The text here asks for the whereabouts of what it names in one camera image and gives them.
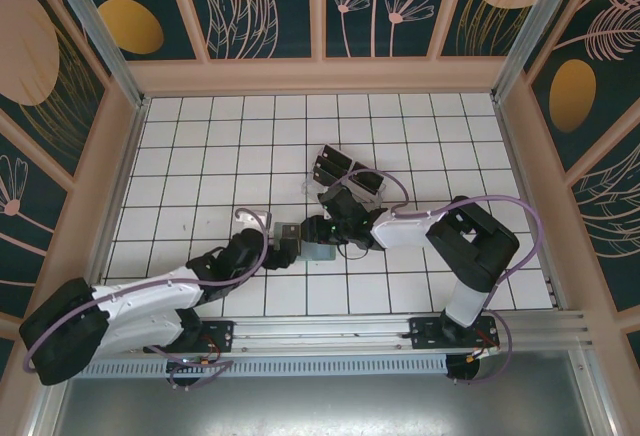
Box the grey metal sheet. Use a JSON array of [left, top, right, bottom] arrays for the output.
[[29, 350, 617, 436]]

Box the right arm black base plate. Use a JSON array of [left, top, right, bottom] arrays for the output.
[[407, 315, 501, 353]]

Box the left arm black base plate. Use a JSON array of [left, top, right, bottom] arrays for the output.
[[143, 319, 236, 356]]

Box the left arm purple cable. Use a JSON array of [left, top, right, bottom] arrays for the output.
[[23, 207, 272, 391]]

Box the aluminium corner post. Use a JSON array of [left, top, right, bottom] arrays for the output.
[[489, 0, 600, 103], [40, 0, 152, 110]]

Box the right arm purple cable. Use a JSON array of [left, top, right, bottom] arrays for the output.
[[322, 168, 546, 386]]

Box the clear acrylic card stand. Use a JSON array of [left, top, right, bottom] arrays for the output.
[[302, 142, 389, 208]]

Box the aluminium mounting rail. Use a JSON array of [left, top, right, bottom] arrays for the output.
[[47, 309, 596, 358]]

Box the green card holder wallet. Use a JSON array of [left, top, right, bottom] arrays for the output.
[[272, 222, 337, 263]]

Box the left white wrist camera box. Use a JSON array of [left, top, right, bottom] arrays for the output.
[[234, 207, 272, 232]]

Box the thin black cable loop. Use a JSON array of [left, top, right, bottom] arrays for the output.
[[333, 243, 372, 263]]

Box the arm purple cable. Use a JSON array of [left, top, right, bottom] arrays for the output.
[[23, 207, 272, 391], [322, 168, 546, 386]]

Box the grey slotted cable duct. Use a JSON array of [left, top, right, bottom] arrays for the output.
[[67, 354, 450, 378]]

